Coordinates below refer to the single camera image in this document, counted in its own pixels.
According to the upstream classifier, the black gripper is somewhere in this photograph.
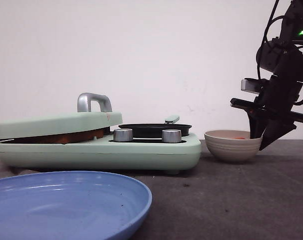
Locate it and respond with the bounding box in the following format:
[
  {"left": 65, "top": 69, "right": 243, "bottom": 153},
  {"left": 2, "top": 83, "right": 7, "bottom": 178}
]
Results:
[{"left": 230, "top": 44, "right": 303, "bottom": 151}]

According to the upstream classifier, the breakfast maker hinged lid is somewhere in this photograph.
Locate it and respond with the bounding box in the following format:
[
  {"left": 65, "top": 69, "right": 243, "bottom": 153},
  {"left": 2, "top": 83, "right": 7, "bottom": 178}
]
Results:
[{"left": 0, "top": 92, "right": 123, "bottom": 143}]

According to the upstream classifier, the white bread slice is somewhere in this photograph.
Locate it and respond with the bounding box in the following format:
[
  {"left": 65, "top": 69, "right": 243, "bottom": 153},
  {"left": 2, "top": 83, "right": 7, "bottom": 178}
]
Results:
[
  {"left": 89, "top": 127, "right": 111, "bottom": 140},
  {"left": 10, "top": 133, "right": 95, "bottom": 144}
]

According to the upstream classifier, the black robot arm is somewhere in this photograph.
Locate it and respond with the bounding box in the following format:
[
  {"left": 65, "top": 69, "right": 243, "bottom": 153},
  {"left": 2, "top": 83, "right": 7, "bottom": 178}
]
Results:
[{"left": 230, "top": 0, "right": 303, "bottom": 150}]

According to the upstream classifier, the pink cooked shrimp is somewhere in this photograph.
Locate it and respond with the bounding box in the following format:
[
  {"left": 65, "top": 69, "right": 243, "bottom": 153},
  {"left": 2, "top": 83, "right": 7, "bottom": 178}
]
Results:
[{"left": 231, "top": 136, "right": 246, "bottom": 140}]

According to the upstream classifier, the mint green breakfast maker base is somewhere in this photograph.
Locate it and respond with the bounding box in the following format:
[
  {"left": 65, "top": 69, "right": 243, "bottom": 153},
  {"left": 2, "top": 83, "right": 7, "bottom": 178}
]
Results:
[{"left": 0, "top": 133, "right": 202, "bottom": 174}]

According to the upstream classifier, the beige ceramic bowl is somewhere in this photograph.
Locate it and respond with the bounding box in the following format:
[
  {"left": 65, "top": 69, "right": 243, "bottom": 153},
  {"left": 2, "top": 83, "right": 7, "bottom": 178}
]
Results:
[{"left": 204, "top": 129, "right": 262, "bottom": 163}]

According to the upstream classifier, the right silver control knob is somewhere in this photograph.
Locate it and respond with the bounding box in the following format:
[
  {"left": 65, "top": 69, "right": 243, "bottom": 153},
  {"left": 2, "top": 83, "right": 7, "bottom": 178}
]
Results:
[{"left": 161, "top": 129, "right": 182, "bottom": 143}]

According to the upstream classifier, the silver control knob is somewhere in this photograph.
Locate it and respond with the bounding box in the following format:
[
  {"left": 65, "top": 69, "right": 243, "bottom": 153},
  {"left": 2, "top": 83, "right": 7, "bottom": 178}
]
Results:
[
  {"left": 113, "top": 128, "right": 134, "bottom": 143},
  {"left": 161, "top": 129, "right": 182, "bottom": 143}
]

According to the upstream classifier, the black round frying pan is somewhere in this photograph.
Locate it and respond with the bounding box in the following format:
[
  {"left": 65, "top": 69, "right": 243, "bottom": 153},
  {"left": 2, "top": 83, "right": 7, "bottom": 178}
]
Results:
[{"left": 118, "top": 115, "right": 192, "bottom": 138}]

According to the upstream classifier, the left silver control knob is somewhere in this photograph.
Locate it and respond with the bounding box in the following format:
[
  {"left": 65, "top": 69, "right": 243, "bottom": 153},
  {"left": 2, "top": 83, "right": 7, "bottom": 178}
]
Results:
[{"left": 113, "top": 128, "right": 134, "bottom": 143}]

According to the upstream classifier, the blue plastic plate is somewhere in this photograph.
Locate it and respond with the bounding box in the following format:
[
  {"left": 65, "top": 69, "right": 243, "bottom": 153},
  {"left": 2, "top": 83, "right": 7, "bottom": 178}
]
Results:
[{"left": 0, "top": 171, "right": 153, "bottom": 240}]

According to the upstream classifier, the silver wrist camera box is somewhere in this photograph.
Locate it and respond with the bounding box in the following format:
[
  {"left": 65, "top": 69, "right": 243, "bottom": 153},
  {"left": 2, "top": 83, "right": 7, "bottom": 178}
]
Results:
[{"left": 240, "top": 78, "right": 263, "bottom": 94}]

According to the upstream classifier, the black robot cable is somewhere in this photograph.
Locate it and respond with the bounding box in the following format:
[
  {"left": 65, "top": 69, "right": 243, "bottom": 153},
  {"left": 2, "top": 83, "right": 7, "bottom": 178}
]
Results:
[{"left": 256, "top": 0, "right": 285, "bottom": 81}]

